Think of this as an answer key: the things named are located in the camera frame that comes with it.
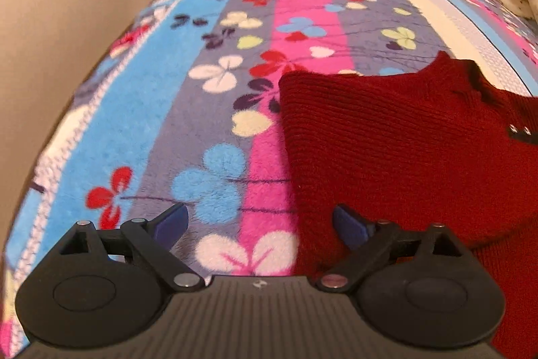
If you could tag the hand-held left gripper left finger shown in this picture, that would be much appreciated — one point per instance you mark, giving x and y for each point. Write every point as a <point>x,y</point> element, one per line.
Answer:
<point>170,224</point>

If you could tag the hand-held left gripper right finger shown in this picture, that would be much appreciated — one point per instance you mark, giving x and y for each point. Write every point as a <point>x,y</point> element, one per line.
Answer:
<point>351,226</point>

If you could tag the red knit sweater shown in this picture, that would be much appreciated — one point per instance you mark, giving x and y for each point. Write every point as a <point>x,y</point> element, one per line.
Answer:
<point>399,140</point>

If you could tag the striped clover print blanket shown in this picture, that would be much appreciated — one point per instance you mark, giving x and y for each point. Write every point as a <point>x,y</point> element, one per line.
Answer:
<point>168,98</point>

